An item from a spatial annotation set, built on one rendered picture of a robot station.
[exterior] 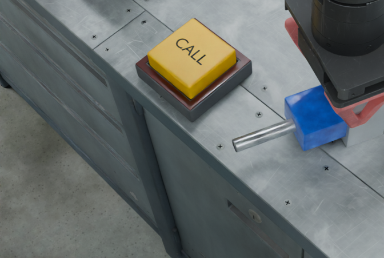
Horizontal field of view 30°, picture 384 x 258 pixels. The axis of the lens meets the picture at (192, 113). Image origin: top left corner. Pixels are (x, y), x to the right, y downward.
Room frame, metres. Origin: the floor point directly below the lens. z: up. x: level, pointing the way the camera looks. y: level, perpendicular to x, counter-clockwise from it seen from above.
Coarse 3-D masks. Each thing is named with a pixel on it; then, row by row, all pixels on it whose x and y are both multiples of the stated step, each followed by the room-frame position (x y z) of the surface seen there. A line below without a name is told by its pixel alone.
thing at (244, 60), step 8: (224, 40) 0.44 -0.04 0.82; (240, 56) 0.42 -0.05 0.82; (136, 64) 0.43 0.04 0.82; (144, 64) 0.43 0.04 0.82; (240, 64) 0.41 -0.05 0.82; (152, 72) 0.42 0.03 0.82; (232, 72) 0.40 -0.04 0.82; (160, 80) 0.41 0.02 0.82; (216, 80) 0.39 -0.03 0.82; (224, 80) 0.39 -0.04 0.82; (168, 88) 0.40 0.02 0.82; (208, 88) 0.39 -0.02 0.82; (216, 88) 0.39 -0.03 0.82; (176, 96) 0.39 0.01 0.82; (184, 96) 0.38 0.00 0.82; (200, 96) 0.38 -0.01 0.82; (184, 104) 0.38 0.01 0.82; (192, 104) 0.37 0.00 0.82
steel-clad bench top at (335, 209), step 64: (64, 0) 0.55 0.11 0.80; (128, 0) 0.54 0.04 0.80; (192, 0) 0.52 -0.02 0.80; (256, 0) 0.50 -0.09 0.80; (128, 64) 0.45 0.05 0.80; (256, 64) 0.42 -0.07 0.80; (192, 128) 0.36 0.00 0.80; (256, 128) 0.35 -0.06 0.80; (256, 192) 0.28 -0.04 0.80; (320, 192) 0.27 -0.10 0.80
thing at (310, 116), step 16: (288, 96) 0.35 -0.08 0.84; (304, 96) 0.35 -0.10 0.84; (320, 96) 0.34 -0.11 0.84; (288, 112) 0.34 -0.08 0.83; (304, 112) 0.33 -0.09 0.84; (320, 112) 0.33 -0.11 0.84; (272, 128) 0.32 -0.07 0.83; (288, 128) 0.32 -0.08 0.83; (304, 128) 0.31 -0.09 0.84; (320, 128) 0.31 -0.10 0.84; (336, 128) 0.31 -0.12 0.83; (352, 128) 0.31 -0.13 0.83; (368, 128) 0.31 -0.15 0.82; (240, 144) 0.32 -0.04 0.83; (256, 144) 0.32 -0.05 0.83; (304, 144) 0.31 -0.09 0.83; (320, 144) 0.31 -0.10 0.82; (352, 144) 0.31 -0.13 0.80
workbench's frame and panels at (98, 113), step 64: (0, 0) 0.88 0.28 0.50; (0, 64) 1.06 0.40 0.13; (64, 64) 0.74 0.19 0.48; (64, 128) 0.86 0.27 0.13; (128, 128) 0.58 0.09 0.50; (128, 192) 0.68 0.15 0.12; (192, 192) 0.49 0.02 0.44; (192, 256) 0.53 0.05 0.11; (256, 256) 0.38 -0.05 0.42; (320, 256) 0.22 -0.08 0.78
